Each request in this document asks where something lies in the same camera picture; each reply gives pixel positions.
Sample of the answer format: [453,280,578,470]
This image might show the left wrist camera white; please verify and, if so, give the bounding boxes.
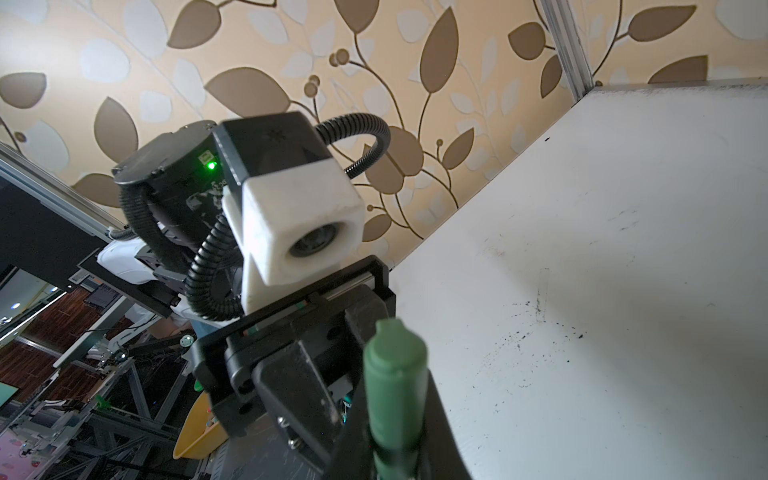
[213,112,365,314]

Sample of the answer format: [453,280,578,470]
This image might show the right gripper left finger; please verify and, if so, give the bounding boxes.
[326,383,375,480]

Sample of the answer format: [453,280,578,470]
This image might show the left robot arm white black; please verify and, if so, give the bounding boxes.
[113,112,395,471]

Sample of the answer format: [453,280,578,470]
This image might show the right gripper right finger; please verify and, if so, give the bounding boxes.
[419,372,471,480]

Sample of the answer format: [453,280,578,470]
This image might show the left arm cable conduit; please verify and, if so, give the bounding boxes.
[118,112,392,322]

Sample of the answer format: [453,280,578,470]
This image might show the green pen cap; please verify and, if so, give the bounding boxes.
[363,318,428,479]

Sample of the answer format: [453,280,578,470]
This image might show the aluminium frame left post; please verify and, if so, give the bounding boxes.
[535,0,595,103]

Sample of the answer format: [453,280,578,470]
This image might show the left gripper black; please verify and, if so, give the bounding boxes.
[191,256,396,465]

